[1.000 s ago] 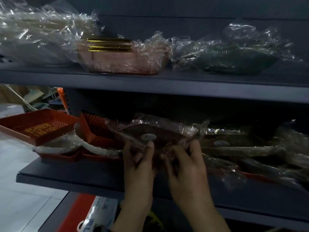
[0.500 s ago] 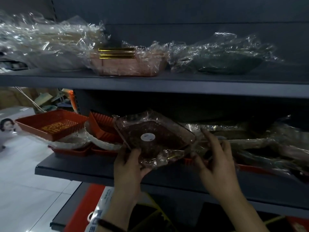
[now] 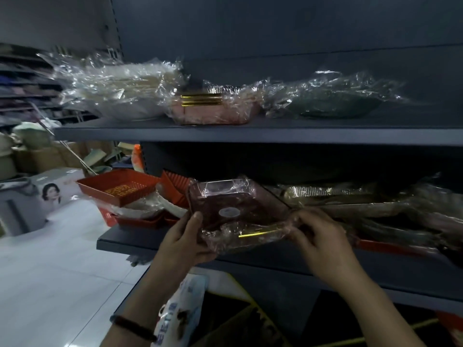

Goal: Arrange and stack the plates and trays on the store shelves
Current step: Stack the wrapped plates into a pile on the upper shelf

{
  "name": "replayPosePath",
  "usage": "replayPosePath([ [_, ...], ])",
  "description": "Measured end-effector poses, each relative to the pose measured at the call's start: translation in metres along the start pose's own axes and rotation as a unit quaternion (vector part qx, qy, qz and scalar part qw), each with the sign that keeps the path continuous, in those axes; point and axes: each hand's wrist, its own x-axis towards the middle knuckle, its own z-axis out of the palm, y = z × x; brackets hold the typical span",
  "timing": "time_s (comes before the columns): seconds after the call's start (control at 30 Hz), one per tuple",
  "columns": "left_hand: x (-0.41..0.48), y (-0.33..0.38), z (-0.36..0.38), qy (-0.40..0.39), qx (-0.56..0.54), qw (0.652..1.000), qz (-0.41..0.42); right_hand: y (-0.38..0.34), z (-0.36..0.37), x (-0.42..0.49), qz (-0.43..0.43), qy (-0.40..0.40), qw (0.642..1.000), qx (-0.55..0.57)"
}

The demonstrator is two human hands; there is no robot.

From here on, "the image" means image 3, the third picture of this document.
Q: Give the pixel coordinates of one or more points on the person's left forearm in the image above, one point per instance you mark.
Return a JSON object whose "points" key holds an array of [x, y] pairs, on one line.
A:
{"points": [[144, 307]]}

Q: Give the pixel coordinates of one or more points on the person's right forearm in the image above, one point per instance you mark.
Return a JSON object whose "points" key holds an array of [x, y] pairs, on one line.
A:
{"points": [[376, 314]]}

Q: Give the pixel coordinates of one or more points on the white product box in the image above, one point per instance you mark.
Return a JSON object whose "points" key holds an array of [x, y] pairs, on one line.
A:
{"points": [[177, 314]]}

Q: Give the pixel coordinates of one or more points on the wall shelving with goods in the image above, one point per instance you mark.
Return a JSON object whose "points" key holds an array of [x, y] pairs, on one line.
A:
{"points": [[21, 90]]}

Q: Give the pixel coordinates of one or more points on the metal mop pole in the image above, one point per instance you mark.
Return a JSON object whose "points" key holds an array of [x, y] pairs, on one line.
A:
{"points": [[72, 148]]}

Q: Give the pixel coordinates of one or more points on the person's right hand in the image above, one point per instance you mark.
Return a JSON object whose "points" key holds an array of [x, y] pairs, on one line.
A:
{"points": [[325, 249]]}

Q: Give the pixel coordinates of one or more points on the pale green buckets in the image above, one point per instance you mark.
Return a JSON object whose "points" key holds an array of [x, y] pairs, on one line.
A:
{"points": [[32, 135]]}

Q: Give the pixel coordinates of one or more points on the person's left hand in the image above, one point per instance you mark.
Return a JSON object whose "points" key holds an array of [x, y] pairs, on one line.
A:
{"points": [[177, 252]]}

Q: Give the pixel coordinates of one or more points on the stack of white plates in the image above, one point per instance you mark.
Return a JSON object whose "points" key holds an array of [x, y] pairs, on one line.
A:
{"points": [[119, 90]]}

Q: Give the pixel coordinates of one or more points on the rose pink rectangular tray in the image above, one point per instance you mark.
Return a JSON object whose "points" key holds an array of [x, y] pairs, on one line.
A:
{"points": [[235, 97]]}

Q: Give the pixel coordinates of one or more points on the dark metal shelf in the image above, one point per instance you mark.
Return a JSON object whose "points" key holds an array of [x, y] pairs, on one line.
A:
{"points": [[289, 135]]}

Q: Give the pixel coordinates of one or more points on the orange white bag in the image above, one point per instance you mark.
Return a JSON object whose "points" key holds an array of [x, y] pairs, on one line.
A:
{"points": [[137, 160]]}

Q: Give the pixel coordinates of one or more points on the dark mop cloth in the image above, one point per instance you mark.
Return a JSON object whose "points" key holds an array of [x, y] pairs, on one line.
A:
{"points": [[139, 260]]}

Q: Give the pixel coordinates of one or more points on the pile of dark trays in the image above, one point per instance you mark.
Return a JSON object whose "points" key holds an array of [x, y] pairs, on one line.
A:
{"points": [[416, 220]]}

